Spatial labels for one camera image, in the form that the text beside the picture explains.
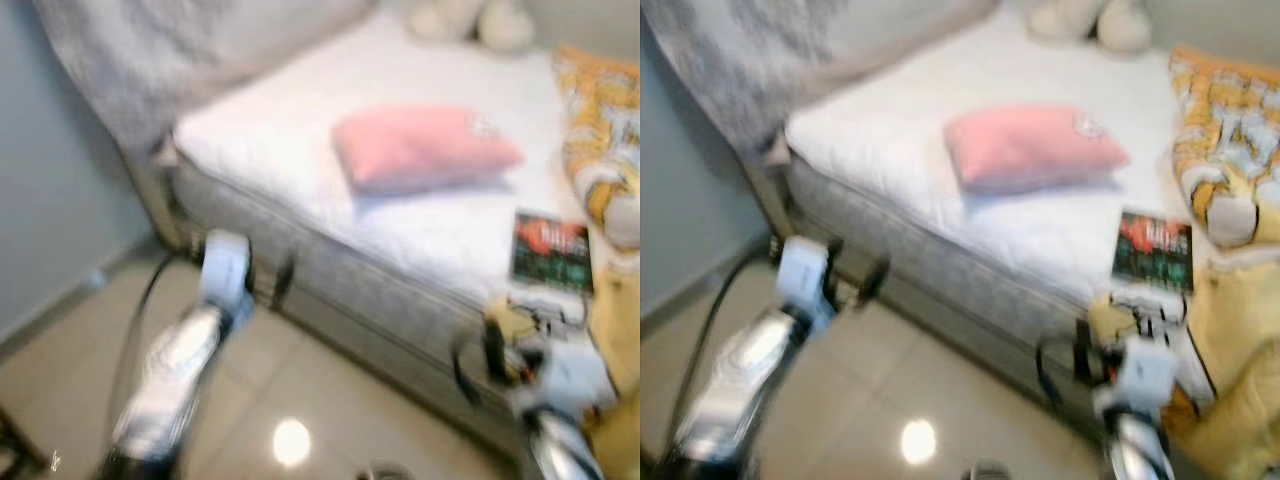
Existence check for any pink pillow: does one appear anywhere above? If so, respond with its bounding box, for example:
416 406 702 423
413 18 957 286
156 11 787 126
945 103 1131 194
332 103 524 196

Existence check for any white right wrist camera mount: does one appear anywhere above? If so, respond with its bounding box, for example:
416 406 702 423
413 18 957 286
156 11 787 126
1095 335 1181 416
510 340 616 416

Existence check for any beige plush toy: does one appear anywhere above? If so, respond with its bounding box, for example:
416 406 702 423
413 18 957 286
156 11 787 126
405 0 536 53
1028 0 1153 53

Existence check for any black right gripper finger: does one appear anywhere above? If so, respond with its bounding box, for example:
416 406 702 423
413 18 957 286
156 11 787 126
483 318 508 386
1073 318 1095 386

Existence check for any white quilted mattress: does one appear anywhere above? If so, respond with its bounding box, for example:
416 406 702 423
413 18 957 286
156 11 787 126
785 10 1216 326
170 10 601 336

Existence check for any dark red green book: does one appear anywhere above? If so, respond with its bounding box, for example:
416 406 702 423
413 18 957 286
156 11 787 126
510 210 594 296
1112 210 1194 293

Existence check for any yellow egg cartoon blanket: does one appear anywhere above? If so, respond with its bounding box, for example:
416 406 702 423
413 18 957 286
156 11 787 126
485 45 641 480
1085 45 1280 480

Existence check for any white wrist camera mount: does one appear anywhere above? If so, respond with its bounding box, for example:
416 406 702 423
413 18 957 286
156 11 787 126
510 340 616 416
1095 335 1181 416
778 235 831 321
200 230 253 316

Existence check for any grey floral patterned pillow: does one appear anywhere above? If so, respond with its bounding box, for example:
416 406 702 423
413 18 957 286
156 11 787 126
35 0 381 151
645 0 1001 151

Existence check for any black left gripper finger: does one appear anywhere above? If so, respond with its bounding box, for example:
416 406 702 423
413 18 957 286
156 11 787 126
270 252 298 311
858 255 891 309

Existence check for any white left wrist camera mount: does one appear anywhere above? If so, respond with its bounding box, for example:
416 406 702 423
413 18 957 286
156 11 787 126
778 235 831 321
200 230 253 316

